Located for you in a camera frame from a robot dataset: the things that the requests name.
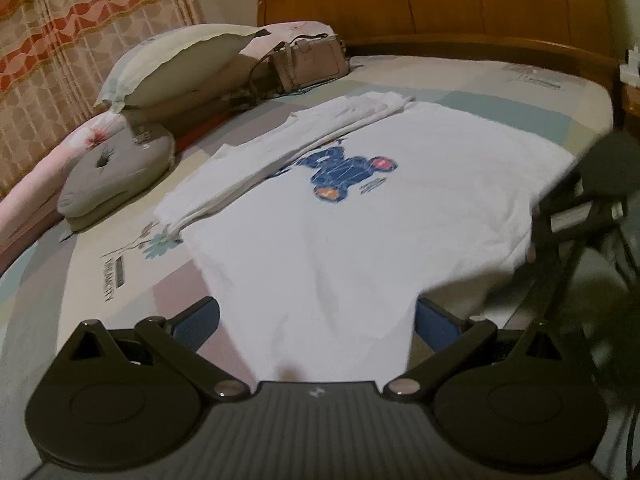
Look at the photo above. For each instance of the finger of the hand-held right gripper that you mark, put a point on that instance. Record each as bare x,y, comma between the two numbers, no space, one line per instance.
575,210

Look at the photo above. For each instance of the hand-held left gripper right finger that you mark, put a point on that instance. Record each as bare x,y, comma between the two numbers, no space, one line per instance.
437,325

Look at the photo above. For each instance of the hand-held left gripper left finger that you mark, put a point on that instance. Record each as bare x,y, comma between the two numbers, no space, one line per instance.
197,322

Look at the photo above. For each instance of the white printed t-shirt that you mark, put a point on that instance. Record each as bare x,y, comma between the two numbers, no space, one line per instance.
350,240

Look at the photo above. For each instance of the white box on nightstand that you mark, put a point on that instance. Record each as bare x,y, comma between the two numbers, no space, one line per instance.
631,65

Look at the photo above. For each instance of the grey cushion with hole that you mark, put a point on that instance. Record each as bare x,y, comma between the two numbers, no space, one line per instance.
115,175

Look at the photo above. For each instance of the orange cloth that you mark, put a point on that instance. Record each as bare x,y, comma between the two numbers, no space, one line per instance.
205,130

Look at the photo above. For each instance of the beige pillow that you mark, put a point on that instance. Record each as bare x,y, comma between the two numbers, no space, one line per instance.
200,102

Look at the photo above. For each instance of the wooden headboard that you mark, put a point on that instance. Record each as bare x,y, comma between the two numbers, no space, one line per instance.
450,0

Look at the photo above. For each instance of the pale green pillow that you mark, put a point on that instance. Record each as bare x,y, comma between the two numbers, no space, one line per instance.
185,65

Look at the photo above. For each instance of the pink handbag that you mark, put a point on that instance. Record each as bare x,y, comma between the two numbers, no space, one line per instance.
312,62

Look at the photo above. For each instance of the orange patterned curtain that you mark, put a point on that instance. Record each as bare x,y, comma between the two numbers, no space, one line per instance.
75,35

